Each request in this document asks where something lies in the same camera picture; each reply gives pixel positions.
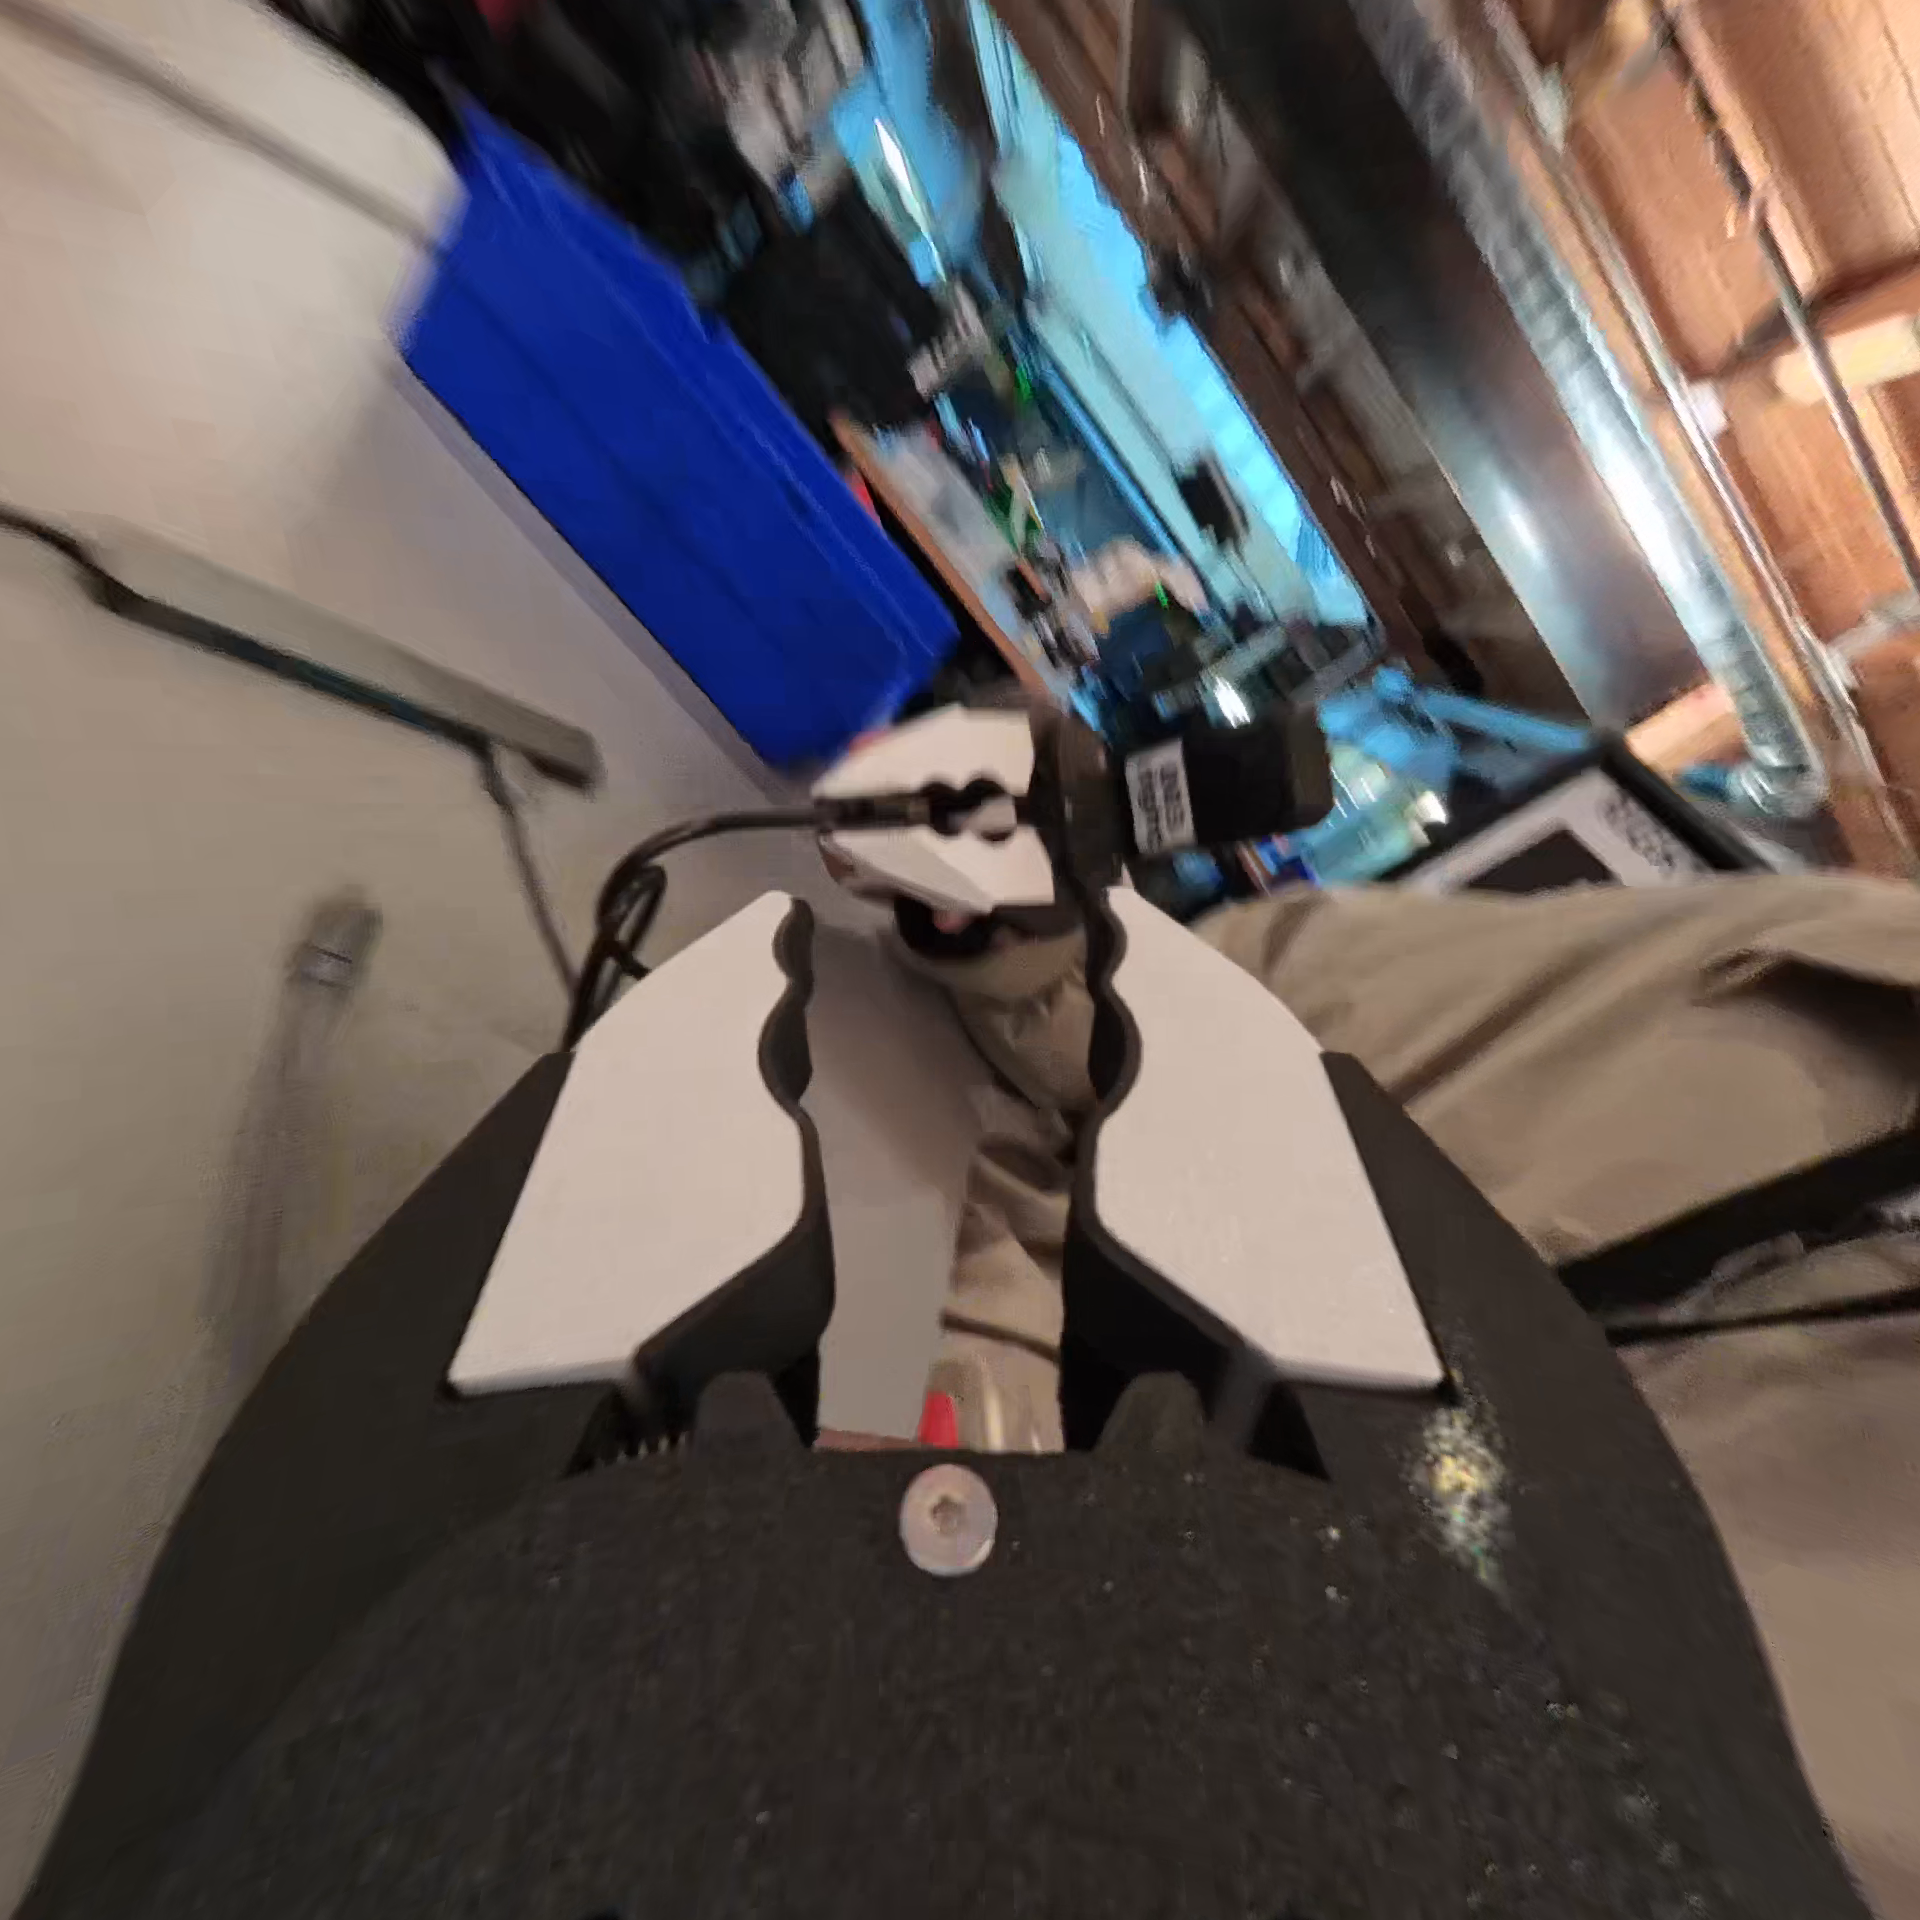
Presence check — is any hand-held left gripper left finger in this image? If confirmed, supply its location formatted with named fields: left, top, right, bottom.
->
left=448, top=890, right=835, bottom=1406

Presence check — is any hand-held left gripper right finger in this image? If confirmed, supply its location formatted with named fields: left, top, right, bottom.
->
left=1062, top=877, right=1453, bottom=1398

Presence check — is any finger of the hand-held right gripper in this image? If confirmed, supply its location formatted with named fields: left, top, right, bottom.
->
left=819, top=828, right=1062, bottom=917
left=813, top=707, right=1043, bottom=828

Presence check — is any black usb cable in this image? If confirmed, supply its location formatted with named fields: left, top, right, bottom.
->
left=566, top=800, right=936, bottom=1054

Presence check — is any blue plastic bin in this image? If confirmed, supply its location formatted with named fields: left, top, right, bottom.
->
left=394, top=92, right=966, bottom=769

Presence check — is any white box with black screen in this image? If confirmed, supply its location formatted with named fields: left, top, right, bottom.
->
left=1416, top=743, right=1779, bottom=896

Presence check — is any small silver metal piece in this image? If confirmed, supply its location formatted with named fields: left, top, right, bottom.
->
left=293, top=892, right=381, bottom=995

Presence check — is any grey metal bar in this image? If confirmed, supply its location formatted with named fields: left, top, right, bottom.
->
left=0, top=503, right=602, bottom=789

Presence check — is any black strap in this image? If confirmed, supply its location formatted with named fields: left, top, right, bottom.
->
left=1562, top=1148, right=1920, bottom=1343

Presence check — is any silver ventilation duct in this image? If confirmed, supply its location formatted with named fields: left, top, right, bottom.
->
left=1499, top=197, right=1828, bottom=823

